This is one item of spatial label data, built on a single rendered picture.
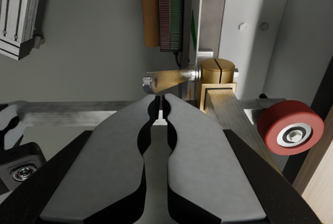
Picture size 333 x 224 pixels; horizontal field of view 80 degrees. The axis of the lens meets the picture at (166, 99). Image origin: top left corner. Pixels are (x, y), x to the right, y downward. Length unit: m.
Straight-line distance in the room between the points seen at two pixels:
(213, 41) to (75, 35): 0.93
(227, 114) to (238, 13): 0.33
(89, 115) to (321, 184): 0.41
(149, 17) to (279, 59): 0.68
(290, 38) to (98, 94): 1.11
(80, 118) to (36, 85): 1.15
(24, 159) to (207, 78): 0.25
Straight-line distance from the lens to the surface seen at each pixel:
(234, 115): 0.24
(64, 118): 0.36
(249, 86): 0.61
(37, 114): 0.38
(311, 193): 0.47
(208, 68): 0.28
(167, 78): 0.15
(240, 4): 0.53
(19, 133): 0.41
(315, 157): 0.42
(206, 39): 0.44
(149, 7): 1.05
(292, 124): 0.32
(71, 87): 1.40
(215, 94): 0.27
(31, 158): 0.29
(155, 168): 1.75
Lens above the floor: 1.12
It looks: 59 degrees down
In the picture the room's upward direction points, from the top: 179 degrees clockwise
